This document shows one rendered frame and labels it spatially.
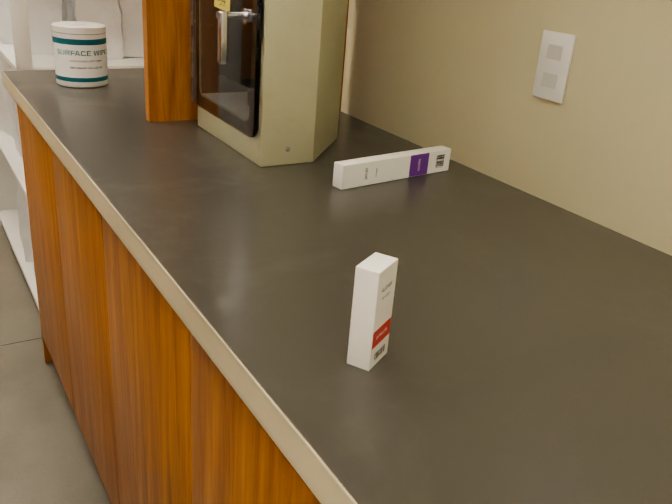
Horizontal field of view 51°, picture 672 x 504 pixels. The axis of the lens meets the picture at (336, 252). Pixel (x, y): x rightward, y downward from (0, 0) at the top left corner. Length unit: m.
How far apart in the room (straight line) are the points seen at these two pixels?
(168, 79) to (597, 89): 0.88
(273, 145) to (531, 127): 0.47
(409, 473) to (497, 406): 0.14
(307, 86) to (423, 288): 0.55
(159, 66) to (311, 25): 0.42
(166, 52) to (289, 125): 0.39
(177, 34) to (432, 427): 1.14
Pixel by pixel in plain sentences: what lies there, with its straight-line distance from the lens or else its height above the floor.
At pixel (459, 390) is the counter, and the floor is 0.94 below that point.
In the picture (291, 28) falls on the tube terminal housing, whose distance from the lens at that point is 1.28.
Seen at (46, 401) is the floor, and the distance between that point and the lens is 2.34.
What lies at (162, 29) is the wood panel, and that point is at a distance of 1.59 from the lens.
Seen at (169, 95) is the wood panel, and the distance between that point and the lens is 1.61.
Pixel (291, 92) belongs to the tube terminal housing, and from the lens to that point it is 1.30.
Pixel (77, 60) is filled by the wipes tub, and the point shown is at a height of 1.01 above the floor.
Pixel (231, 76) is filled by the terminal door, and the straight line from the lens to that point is 1.37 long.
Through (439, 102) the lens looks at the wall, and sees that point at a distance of 1.55.
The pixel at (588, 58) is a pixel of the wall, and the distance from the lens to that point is 1.27.
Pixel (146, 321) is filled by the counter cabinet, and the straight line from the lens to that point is 1.15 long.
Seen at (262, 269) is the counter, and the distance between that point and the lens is 0.90.
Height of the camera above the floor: 1.33
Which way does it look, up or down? 24 degrees down
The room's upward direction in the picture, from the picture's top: 5 degrees clockwise
